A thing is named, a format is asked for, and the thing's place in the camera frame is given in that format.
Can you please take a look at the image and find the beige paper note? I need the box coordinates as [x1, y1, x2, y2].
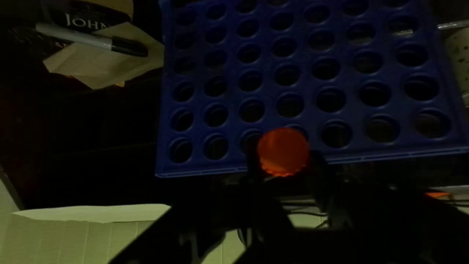
[43, 22, 164, 89]

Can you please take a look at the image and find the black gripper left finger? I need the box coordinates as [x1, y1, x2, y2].
[214, 145, 295, 236]

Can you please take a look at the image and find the grey marker pen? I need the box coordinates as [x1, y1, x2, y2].
[35, 23, 150, 57]

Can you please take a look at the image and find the white paper sheet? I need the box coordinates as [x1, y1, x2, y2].
[0, 204, 169, 264]

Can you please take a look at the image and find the white paper cup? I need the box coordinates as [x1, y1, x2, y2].
[446, 28, 469, 102]

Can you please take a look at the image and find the orange game disc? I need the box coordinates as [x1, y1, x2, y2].
[257, 127, 310, 177]

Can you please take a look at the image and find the blue connect four grid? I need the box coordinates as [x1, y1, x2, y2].
[156, 0, 468, 177]

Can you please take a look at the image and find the stack of books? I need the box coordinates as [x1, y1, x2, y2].
[6, 0, 134, 50]

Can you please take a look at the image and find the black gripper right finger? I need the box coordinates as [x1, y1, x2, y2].
[305, 151, 373, 230]

